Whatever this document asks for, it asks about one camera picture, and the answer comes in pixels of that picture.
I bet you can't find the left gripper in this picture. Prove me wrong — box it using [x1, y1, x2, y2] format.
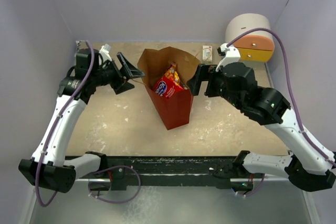
[91, 52, 145, 94]

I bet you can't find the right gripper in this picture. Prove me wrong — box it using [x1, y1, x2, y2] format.
[187, 62, 244, 109]

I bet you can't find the large red snack bag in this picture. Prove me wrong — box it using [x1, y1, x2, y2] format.
[152, 62, 187, 99]

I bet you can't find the red paper bag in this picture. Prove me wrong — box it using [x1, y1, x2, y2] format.
[138, 47, 200, 130]

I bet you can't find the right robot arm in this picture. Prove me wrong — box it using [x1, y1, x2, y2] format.
[187, 62, 335, 192]

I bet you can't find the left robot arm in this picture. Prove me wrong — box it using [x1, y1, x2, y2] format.
[18, 48, 145, 193]

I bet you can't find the small white box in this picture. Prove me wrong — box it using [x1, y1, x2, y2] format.
[202, 45, 213, 64]

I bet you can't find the round pastel drawer cabinet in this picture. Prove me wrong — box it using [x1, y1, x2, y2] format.
[225, 13, 275, 62]

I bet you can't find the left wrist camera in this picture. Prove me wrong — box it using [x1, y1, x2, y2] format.
[99, 44, 112, 62]

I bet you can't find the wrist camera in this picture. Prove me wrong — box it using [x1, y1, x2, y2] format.
[99, 44, 112, 62]
[215, 43, 240, 72]

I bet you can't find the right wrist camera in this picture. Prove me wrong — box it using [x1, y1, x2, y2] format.
[215, 43, 240, 72]

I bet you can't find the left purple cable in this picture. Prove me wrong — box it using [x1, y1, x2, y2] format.
[35, 40, 96, 207]

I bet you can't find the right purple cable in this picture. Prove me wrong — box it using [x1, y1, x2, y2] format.
[227, 27, 336, 167]

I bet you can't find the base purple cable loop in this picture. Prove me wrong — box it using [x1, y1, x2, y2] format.
[87, 165, 142, 204]

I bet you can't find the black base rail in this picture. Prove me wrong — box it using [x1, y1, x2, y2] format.
[78, 156, 252, 190]

